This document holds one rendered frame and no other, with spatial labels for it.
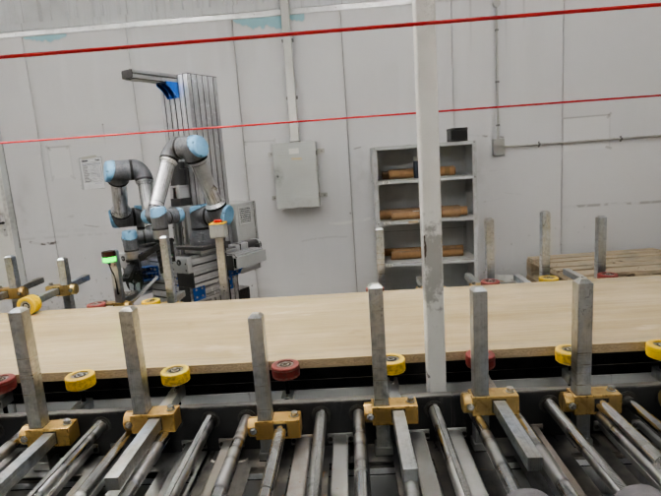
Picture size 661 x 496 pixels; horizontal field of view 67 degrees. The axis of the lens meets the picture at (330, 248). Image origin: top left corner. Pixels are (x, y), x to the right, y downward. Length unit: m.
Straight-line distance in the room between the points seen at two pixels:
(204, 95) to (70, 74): 2.50
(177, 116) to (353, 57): 2.18
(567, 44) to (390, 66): 1.61
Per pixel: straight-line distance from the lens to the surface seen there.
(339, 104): 4.90
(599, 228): 2.56
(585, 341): 1.38
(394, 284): 5.03
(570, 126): 5.30
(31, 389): 1.54
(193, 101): 3.23
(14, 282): 2.82
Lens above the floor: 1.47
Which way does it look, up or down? 10 degrees down
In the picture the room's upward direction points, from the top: 4 degrees counter-clockwise
